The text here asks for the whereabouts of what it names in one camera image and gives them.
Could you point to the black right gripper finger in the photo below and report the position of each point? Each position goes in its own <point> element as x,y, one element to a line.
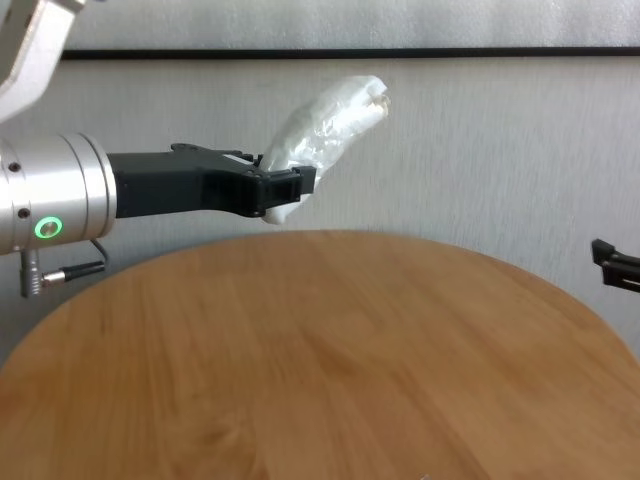
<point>622,270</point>

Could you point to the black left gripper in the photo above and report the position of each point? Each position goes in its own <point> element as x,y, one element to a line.
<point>175,185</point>

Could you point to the white plastic-wrapped sandbag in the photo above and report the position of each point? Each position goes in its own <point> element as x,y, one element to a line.
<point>325,125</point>

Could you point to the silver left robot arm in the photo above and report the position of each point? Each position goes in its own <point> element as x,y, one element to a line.
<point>60,190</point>

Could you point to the black wall rail strip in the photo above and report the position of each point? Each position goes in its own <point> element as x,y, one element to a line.
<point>350,52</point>

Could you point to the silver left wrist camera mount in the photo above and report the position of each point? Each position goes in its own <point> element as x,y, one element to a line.
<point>30,50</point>

